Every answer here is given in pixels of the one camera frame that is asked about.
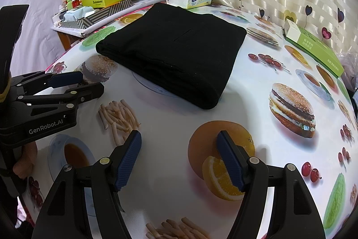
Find person's left hand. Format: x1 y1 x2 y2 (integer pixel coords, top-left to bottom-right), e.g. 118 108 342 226
13 142 38 179

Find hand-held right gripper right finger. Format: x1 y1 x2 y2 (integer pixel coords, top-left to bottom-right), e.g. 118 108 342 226
217 130 326 239

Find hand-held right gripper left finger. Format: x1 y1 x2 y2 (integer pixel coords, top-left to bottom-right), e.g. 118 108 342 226
31 130 142 239

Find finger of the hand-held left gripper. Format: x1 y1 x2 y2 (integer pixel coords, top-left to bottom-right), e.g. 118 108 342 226
18 83 104 116
11 70 84 95

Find white rolled sheet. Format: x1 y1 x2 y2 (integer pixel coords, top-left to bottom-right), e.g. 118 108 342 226
50 0 168 38

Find flat green box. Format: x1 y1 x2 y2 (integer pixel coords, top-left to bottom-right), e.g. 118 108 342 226
283 18 345 78

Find food print tablecloth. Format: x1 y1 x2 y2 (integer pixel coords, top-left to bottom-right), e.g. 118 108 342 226
17 2 358 239

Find black white striped box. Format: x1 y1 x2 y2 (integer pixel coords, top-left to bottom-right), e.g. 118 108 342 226
62 0 133 29

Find wooden side cabinet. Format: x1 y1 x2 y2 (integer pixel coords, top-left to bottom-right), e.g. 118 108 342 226
57 29 81 50

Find pale blue wipes pack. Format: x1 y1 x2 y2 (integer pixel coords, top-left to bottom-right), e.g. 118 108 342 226
63 7 94 22

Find clear plastic bag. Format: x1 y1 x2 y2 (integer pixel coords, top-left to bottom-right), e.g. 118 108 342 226
337 51 358 105

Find black pants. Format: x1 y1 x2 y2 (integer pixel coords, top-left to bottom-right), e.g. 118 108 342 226
96 2 247 110

